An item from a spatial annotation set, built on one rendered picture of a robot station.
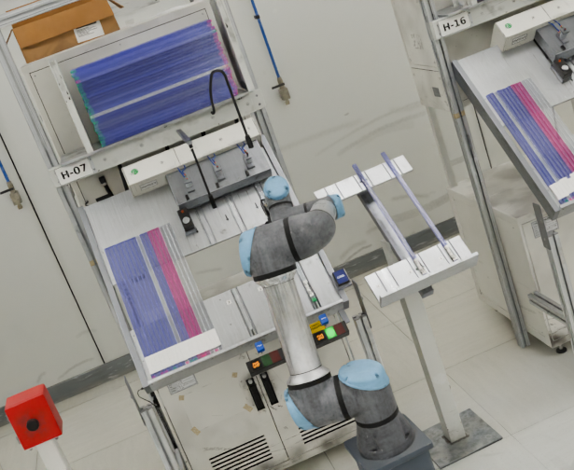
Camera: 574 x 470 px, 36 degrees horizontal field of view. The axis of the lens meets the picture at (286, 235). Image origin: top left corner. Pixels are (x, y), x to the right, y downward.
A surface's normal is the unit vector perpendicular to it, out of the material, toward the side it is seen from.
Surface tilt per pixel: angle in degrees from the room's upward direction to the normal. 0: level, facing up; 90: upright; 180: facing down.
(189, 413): 90
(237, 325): 45
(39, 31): 80
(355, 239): 90
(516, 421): 0
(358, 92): 90
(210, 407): 90
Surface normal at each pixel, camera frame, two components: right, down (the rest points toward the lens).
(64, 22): 0.22, 0.06
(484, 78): -0.07, -0.48
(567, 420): -0.32, -0.90
